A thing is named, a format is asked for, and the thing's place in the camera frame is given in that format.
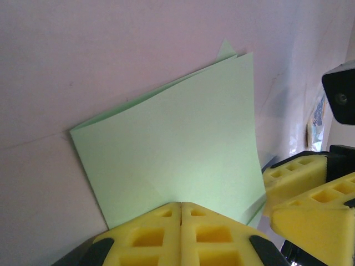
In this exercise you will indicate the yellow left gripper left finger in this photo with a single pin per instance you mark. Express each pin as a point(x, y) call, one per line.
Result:
point(149, 238)

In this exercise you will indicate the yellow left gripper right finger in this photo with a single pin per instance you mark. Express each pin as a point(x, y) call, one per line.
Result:
point(213, 238)

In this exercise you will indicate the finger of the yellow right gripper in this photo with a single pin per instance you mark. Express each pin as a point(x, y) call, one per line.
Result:
point(294, 180)
point(316, 230)

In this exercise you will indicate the colourful snack packet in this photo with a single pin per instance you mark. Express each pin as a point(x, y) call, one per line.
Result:
point(317, 122)

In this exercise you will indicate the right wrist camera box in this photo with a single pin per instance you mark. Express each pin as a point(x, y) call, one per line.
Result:
point(342, 94)

